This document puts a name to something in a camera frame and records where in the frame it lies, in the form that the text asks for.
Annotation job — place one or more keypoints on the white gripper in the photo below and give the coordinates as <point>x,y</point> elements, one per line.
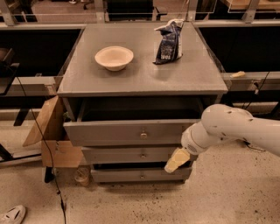
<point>190,143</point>

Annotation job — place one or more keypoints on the grey top drawer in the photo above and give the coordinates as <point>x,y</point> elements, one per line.
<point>112,121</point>

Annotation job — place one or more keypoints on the grey drawer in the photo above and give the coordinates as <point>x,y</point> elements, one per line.
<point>139,175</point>
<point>112,121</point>
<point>118,155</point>

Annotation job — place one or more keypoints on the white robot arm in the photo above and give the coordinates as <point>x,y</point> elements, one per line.
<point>220,123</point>

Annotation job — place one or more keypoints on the grey bottom drawer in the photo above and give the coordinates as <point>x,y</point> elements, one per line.
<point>139,175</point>

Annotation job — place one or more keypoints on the grey drawer cabinet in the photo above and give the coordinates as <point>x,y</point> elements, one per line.
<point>194,75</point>

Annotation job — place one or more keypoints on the grey middle drawer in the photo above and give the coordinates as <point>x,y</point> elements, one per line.
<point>118,155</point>

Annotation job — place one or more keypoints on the plastic cup under cabinet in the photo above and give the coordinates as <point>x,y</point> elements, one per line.
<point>82,176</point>

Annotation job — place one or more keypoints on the yellow foam scrap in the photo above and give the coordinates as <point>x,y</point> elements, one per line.
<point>238,74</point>

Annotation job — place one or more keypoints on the blue chip bag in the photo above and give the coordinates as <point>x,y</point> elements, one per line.
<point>170,47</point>

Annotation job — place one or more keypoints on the brown cardboard box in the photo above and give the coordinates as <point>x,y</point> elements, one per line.
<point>49,132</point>

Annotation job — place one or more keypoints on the white sneaker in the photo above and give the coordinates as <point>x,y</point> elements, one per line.
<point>13,216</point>

